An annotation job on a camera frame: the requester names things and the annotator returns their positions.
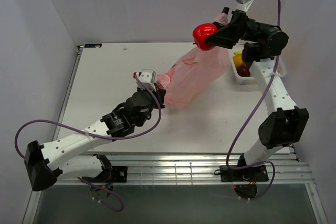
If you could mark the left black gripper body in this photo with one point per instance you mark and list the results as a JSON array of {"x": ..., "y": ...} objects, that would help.
[{"x": 154, "y": 104}]

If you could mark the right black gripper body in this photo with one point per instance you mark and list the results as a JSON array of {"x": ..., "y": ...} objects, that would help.
[{"x": 250, "y": 30}]

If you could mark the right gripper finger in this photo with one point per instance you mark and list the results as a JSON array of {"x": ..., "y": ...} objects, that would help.
[
  {"x": 228, "y": 34},
  {"x": 224, "y": 14}
]

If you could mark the red fake apple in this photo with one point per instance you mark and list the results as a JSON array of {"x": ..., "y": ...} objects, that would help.
[{"x": 201, "y": 33}]

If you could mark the pink plastic bag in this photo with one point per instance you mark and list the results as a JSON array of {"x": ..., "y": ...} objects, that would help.
[{"x": 192, "y": 74}]

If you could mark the dark purple fake fruit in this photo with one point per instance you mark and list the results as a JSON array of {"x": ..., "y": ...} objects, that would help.
[{"x": 243, "y": 71}]

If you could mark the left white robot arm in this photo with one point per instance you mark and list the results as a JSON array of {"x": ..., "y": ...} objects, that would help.
[{"x": 49, "y": 162}]

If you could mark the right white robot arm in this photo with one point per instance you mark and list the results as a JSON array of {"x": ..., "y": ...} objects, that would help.
[{"x": 285, "y": 121}]

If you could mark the yellow fake banana bunch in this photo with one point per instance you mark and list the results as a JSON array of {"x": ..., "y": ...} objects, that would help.
[{"x": 237, "y": 59}]

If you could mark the white plastic basket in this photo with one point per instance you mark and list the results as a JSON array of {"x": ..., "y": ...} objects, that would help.
[{"x": 258, "y": 70}]

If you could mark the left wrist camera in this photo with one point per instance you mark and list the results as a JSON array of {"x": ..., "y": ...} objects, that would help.
[{"x": 145, "y": 78}]

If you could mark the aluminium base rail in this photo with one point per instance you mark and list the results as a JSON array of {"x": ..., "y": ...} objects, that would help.
[{"x": 155, "y": 169}]

